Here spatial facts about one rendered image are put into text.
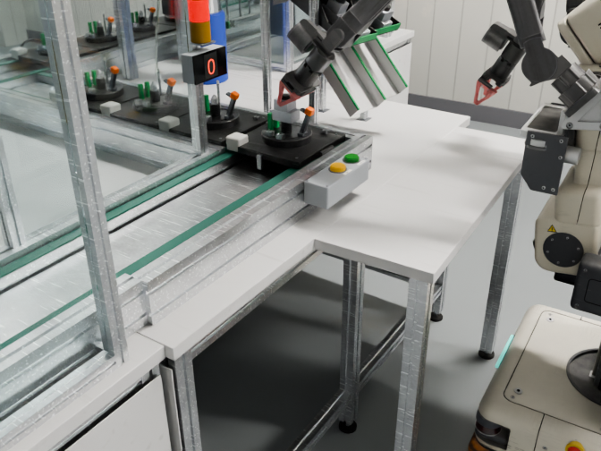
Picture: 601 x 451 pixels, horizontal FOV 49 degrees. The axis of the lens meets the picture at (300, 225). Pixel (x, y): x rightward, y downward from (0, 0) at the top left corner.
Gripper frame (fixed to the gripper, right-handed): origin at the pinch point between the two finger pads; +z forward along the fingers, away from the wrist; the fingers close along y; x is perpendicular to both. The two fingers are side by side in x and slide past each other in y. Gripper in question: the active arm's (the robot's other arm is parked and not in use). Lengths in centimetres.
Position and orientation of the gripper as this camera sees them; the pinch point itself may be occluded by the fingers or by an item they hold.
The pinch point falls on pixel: (284, 100)
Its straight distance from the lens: 182.5
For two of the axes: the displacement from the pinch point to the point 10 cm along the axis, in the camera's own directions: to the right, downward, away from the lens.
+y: -5.5, 4.0, -7.3
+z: -5.3, 5.0, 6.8
